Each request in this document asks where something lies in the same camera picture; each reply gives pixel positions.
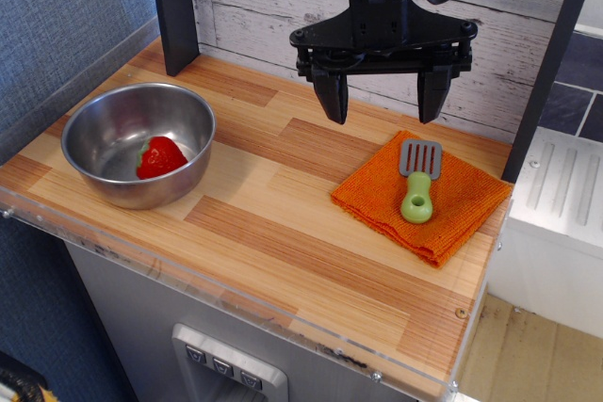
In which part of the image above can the dark grey post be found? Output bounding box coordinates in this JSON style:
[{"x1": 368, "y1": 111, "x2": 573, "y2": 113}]
[
  {"x1": 501, "y1": 0, "x2": 585, "y2": 184},
  {"x1": 155, "y1": 0, "x2": 199, "y2": 76}
]

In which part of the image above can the stainless steel bowl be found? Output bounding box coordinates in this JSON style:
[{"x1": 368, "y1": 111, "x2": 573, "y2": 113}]
[{"x1": 61, "y1": 82, "x2": 217, "y2": 209}]

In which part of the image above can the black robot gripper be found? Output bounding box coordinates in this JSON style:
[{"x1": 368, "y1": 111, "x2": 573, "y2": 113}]
[{"x1": 289, "y1": 0, "x2": 478, "y2": 124}]

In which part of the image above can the dark grey right post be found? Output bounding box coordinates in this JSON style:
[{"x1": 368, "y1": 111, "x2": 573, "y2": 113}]
[{"x1": 501, "y1": 0, "x2": 585, "y2": 184}]

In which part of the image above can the green grey toy spatula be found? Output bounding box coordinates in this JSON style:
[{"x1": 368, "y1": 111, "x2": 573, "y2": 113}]
[{"x1": 399, "y1": 138, "x2": 443, "y2": 224}]

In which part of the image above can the silver dispenser button panel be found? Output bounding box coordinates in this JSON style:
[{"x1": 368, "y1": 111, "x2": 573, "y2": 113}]
[{"x1": 171, "y1": 323, "x2": 289, "y2": 401}]

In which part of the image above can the orange folded cloth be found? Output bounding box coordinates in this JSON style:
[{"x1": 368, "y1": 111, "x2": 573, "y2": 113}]
[{"x1": 331, "y1": 131, "x2": 512, "y2": 268}]

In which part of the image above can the grey toy fridge cabinet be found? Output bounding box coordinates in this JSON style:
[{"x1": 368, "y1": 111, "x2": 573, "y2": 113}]
[{"x1": 67, "y1": 245, "x2": 410, "y2": 401}]

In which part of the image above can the red toy strawberry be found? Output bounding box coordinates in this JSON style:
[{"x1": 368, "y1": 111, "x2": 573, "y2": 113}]
[{"x1": 136, "y1": 136, "x2": 187, "y2": 180}]

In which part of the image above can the yellow black object corner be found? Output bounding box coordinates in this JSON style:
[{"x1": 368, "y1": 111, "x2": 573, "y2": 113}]
[{"x1": 1, "y1": 368, "x2": 58, "y2": 402}]

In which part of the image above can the white ribbed cabinet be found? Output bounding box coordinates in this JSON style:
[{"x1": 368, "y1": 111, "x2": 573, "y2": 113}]
[{"x1": 488, "y1": 128, "x2": 602, "y2": 337}]

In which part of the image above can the dark grey left post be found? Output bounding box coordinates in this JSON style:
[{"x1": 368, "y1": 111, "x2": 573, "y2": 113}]
[{"x1": 155, "y1": 0, "x2": 199, "y2": 76}]

